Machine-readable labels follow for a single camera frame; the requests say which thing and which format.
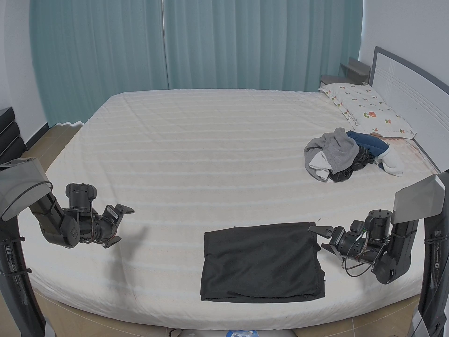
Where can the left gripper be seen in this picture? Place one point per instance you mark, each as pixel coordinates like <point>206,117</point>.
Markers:
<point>104,230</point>

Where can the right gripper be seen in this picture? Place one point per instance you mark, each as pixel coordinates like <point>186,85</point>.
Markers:
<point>349,247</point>

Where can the black T-shirt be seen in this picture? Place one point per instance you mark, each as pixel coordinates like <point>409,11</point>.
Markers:
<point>259,262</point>

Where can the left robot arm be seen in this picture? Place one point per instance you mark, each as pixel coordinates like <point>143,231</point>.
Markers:
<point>17,184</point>

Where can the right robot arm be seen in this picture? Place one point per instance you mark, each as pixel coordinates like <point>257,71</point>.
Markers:
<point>417,202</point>

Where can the pile of clothes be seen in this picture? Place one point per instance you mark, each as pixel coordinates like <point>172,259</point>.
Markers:
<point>336,153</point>

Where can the bed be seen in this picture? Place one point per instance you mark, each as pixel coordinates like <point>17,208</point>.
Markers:
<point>193,146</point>

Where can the white printed pillow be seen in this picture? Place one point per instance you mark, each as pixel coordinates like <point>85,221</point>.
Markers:
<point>368,109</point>

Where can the black chest of drawers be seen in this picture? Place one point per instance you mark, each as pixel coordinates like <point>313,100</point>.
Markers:
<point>10,135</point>

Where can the grey bedside table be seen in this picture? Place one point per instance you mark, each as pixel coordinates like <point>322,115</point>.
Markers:
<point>354,72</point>

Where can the blue-green curtain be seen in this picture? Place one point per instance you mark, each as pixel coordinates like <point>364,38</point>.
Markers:
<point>101,40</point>
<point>263,30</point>

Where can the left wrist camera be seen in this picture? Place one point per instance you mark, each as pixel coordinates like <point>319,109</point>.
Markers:
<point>113,214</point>

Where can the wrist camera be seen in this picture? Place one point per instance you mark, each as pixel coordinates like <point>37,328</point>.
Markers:
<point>113,214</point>
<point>357,227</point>

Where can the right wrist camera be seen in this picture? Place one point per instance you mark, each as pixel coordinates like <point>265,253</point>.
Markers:
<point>357,227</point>

